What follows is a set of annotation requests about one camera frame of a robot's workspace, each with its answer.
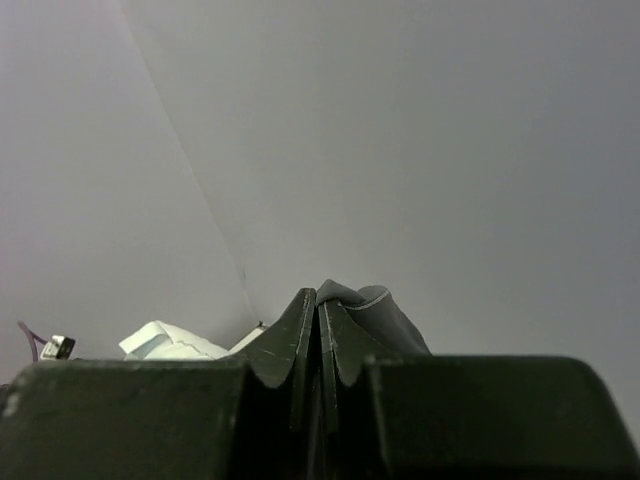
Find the dark grey checked pillowcase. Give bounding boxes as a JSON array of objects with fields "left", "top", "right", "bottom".
[{"left": 316, "top": 279, "right": 431, "bottom": 355}]

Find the white pillow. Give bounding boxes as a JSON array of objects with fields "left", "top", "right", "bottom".
[{"left": 119, "top": 321, "right": 231, "bottom": 361}]

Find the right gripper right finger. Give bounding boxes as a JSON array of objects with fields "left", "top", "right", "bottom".
[{"left": 318, "top": 301, "right": 639, "bottom": 479}]

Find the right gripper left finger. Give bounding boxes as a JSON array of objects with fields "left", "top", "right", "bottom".
[{"left": 1, "top": 288, "right": 316, "bottom": 479}]

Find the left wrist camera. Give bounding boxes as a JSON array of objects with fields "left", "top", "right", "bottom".
[{"left": 40, "top": 335, "right": 76, "bottom": 361}]

